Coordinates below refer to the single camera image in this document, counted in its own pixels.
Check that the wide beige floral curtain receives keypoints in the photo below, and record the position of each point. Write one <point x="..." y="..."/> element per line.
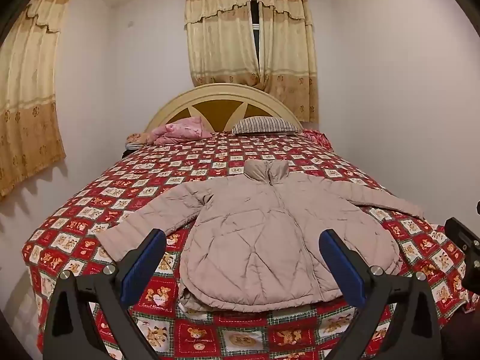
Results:
<point x="28" y="93"/>

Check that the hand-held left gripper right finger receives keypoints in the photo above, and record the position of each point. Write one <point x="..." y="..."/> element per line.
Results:
<point x="343" y="270"/>

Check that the striped pillow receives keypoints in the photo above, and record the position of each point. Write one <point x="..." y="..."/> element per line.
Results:
<point x="264" y="125"/>

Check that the pink crumpled cloth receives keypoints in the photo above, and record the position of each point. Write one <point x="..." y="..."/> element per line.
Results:
<point x="183" y="129"/>

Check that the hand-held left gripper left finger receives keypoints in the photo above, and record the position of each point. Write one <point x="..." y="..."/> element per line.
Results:
<point x="144" y="258"/>

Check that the red checkered printed quilt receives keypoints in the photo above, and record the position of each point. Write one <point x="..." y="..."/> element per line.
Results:
<point x="157" y="180"/>

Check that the cream and brown headboard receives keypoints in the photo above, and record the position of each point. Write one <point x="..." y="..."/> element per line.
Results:
<point x="215" y="107"/>

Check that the folded patterned clothes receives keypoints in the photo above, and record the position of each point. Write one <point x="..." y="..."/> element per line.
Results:
<point x="135" y="140"/>

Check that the red patterned cloth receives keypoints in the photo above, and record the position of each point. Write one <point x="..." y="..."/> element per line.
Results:
<point x="317" y="138"/>

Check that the window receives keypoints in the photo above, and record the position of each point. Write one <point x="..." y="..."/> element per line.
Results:
<point x="256" y="33"/>

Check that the beige quilted puffer jacket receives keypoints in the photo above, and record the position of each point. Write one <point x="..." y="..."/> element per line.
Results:
<point x="258" y="240"/>

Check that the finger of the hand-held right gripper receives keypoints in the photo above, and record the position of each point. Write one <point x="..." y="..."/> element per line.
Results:
<point x="463" y="236"/>

